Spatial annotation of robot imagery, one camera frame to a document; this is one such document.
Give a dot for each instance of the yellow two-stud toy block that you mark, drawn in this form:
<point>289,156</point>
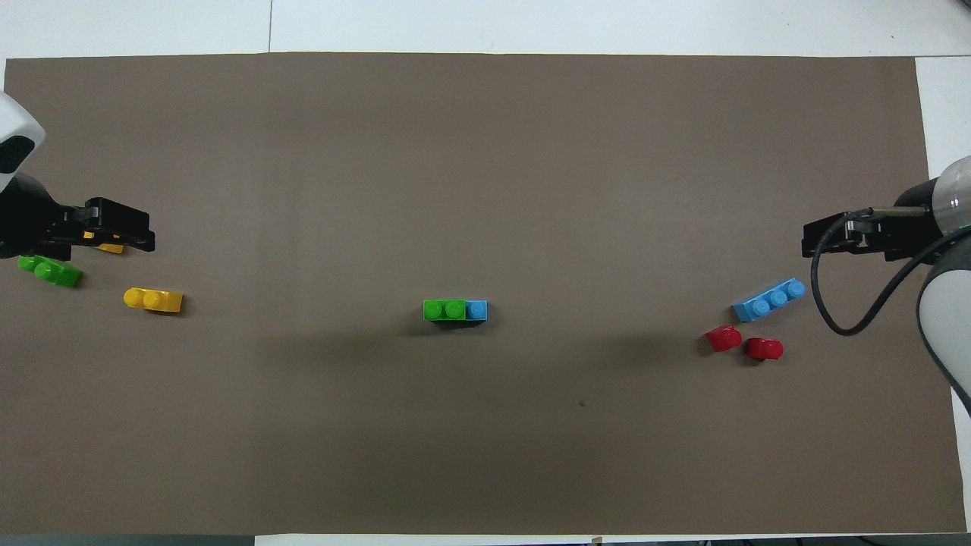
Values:
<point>112,248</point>
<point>152,300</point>

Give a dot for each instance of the brown table mat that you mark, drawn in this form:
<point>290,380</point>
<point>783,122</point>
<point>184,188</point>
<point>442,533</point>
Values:
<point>485,440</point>

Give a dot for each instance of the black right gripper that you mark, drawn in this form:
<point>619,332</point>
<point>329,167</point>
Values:
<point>903,235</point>

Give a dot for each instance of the green two-stud toy block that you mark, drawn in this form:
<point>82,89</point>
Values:
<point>49,271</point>
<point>444,309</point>

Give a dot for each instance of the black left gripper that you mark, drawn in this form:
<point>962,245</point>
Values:
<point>30,224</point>

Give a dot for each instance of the blue three-stud toy block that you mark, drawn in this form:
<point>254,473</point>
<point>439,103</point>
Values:
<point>768,301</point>
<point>476,311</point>

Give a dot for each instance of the red one-stud toy block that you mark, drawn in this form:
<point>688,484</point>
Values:
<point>723,339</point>
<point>764,349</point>

